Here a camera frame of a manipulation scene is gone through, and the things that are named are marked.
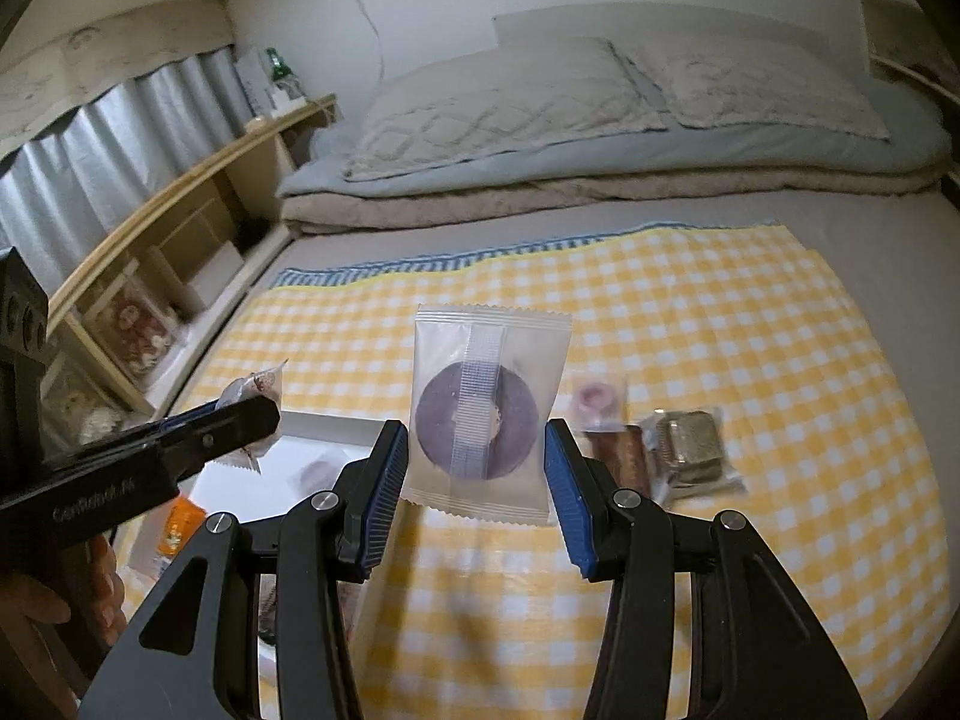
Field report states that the chocolate brownie packet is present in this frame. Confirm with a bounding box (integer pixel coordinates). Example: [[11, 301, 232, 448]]
[[643, 407, 747, 505]]

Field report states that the small pink donut packet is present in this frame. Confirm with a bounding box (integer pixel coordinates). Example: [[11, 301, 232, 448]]
[[572, 373, 628, 434]]

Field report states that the wooden bedside shelf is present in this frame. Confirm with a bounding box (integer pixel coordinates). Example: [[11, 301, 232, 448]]
[[39, 93, 340, 425]]

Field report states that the yellow checked mat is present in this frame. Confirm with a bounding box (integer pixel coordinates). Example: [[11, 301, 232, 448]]
[[111, 220, 944, 720]]

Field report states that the orange snack packet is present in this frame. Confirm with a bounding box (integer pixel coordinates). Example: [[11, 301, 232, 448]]
[[152, 491, 208, 580]]

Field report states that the person's left hand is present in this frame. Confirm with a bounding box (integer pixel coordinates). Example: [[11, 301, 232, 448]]
[[0, 534, 127, 700]]

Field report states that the brown cardboard box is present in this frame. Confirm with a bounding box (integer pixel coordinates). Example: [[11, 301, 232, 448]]
[[145, 197, 242, 295]]

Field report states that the grey curtain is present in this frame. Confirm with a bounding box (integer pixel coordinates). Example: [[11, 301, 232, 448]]
[[0, 43, 250, 295]]

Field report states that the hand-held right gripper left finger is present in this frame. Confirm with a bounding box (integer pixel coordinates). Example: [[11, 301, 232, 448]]
[[75, 420, 412, 720]]

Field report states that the small clear twisted snack packet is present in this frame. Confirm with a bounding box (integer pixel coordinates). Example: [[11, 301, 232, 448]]
[[217, 358, 290, 476]]

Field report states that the clear bag of toys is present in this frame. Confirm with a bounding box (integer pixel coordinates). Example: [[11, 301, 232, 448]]
[[81, 280, 190, 392]]

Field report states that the beige quilted pillow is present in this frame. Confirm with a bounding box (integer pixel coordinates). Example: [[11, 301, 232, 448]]
[[341, 35, 670, 183], [621, 40, 891, 143]]

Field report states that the grey-blue blanket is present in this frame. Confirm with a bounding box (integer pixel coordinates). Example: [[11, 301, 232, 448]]
[[276, 77, 955, 201]]

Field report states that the brown cake slice packet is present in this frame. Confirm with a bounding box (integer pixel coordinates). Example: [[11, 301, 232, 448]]
[[587, 424, 655, 497]]

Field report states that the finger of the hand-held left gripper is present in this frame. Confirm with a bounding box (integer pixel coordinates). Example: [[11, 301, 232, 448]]
[[154, 394, 283, 484], [97, 406, 226, 452]]

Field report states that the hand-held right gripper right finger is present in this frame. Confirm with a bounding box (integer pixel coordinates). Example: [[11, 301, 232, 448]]
[[545, 418, 871, 720]]

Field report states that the dark snack packet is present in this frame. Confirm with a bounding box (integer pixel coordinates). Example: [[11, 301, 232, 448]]
[[257, 576, 362, 647]]

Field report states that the beige folded futon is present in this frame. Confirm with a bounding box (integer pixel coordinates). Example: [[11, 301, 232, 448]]
[[280, 163, 960, 239]]

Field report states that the wall cable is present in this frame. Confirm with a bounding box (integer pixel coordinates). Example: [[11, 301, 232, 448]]
[[321, 0, 385, 85]]

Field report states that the clear purple donut packet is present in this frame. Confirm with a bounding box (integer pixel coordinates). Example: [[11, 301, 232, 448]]
[[400, 302, 575, 527]]

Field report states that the blue striped mat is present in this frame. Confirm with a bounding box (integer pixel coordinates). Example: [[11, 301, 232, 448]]
[[268, 220, 782, 292]]

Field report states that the small white storage box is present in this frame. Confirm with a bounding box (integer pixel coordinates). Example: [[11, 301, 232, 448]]
[[186, 242, 250, 310]]

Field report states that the white cardboard box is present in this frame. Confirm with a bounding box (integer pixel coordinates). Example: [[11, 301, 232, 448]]
[[120, 409, 392, 698]]

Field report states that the green bottle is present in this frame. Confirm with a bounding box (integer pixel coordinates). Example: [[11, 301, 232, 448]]
[[265, 46, 302, 100]]

